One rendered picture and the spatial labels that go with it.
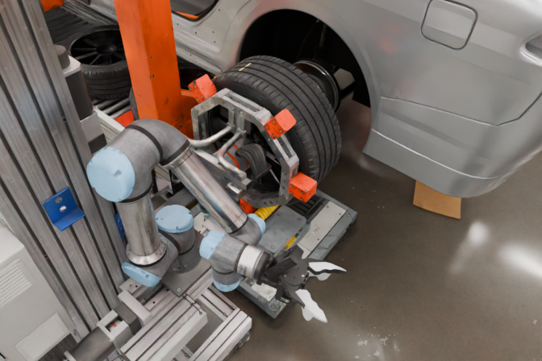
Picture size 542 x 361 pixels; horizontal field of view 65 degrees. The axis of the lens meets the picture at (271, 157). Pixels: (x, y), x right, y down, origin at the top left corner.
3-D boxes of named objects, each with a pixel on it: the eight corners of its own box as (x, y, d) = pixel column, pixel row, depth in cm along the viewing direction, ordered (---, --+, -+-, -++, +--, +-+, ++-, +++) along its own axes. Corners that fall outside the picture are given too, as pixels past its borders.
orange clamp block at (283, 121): (285, 130, 166) (298, 122, 159) (273, 141, 161) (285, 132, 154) (274, 116, 165) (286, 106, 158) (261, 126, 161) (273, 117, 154)
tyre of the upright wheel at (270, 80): (363, 105, 166) (236, 27, 187) (330, 135, 153) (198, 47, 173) (321, 200, 216) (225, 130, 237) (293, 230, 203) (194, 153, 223)
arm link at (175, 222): (202, 232, 147) (199, 207, 137) (181, 263, 138) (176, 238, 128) (173, 219, 150) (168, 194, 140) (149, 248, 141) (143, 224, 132)
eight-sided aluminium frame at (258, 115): (292, 218, 195) (304, 128, 157) (283, 227, 191) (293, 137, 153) (206, 163, 217) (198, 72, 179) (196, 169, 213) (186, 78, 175)
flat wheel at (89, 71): (46, 90, 303) (35, 61, 286) (97, 44, 348) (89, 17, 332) (131, 109, 293) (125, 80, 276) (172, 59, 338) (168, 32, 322)
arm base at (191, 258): (179, 282, 144) (176, 267, 137) (149, 256, 150) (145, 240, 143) (210, 252, 152) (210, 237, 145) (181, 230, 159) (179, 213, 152)
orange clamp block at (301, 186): (298, 182, 179) (315, 192, 175) (286, 192, 174) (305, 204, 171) (299, 170, 174) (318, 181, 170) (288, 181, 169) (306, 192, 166)
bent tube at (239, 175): (273, 154, 167) (275, 134, 159) (241, 182, 156) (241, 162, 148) (239, 134, 174) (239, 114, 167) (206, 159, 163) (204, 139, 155)
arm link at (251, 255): (252, 238, 107) (236, 261, 100) (268, 245, 105) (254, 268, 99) (249, 257, 111) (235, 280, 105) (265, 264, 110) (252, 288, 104)
